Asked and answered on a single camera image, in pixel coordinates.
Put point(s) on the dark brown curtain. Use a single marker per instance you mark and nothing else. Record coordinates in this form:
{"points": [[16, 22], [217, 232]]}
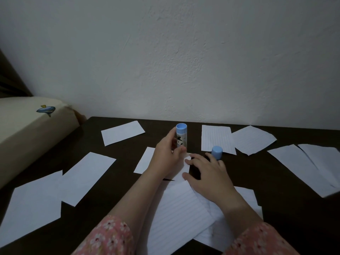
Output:
{"points": [[9, 84]]}

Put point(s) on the person's right hand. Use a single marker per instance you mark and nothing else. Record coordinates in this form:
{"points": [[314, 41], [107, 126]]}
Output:
{"points": [[215, 183]]}

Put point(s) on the white panda print glue stick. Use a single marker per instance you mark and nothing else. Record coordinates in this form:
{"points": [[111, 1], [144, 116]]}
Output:
{"points": [[181, 130]]}

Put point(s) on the white paper sheets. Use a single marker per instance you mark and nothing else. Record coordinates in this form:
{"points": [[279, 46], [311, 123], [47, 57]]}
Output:
{"points": [[122, 132]]}

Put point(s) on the beige mattress with whale print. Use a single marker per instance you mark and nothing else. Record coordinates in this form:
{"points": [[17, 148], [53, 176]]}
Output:
{"points": [[24, 135]]}

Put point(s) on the person's left hand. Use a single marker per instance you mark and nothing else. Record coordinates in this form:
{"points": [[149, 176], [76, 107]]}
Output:
{"points": [[164, 161]]}

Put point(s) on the single lined paper sheet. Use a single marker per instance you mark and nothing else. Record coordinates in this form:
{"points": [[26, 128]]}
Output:
{"points": [[212, 236], [175, 223], [144, 161]]}

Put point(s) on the blue glue stick cap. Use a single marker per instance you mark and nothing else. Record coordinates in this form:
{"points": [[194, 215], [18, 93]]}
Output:
{"points": [[217, 151]]}

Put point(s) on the person's left forearm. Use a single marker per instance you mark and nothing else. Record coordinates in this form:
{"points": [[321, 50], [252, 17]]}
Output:
{"points": [[127, 209]]}

